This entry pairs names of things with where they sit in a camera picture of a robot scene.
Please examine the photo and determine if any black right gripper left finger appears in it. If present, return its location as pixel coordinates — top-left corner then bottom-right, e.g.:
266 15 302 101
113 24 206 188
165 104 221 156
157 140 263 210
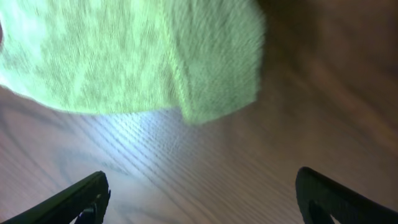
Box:
3 171 111 224

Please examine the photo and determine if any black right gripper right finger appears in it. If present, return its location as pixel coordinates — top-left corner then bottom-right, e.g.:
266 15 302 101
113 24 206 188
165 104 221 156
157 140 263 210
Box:
295 167 397 224

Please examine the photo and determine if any light green microfiber cloth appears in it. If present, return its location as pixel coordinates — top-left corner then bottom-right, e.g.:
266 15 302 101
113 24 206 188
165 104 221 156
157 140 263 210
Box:
1 0 266 123

